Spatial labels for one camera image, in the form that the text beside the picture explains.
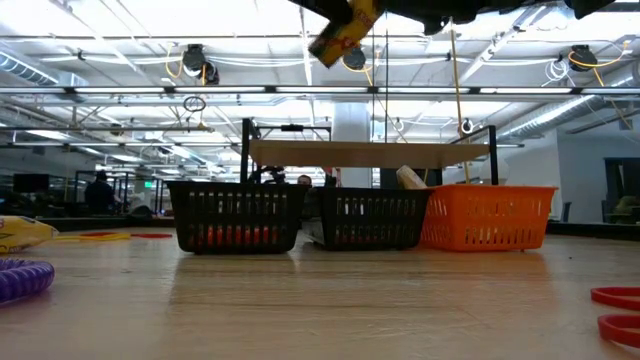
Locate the wooden shelf riser black legs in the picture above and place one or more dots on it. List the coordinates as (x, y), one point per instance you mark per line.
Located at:
(370, 155)

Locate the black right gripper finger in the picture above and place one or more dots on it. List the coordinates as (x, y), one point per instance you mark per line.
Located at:
(405, 7)

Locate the orange plastic slotted basket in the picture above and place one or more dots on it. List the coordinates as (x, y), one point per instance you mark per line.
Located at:
(490, 192)

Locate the yellow rubber band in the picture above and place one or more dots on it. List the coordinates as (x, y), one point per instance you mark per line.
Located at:
(100, 238)

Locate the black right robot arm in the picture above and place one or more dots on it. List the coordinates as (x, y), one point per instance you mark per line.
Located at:
(587, 7)

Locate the white column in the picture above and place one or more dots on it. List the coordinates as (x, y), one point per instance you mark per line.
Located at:
(352, 125)

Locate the purple spiral coil wristband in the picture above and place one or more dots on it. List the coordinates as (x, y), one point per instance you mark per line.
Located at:
(25, 277)

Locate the black plastic slotted basket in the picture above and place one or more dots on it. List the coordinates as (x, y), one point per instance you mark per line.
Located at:
(225, 187)
(370, 194)

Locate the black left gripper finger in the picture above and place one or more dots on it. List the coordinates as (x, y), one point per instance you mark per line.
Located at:
(327, 10)

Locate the person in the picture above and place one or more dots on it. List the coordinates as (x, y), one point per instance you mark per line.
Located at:
(304, 180)
(100, 197)

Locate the black monitor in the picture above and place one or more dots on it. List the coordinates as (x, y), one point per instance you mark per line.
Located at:
(31, 182)

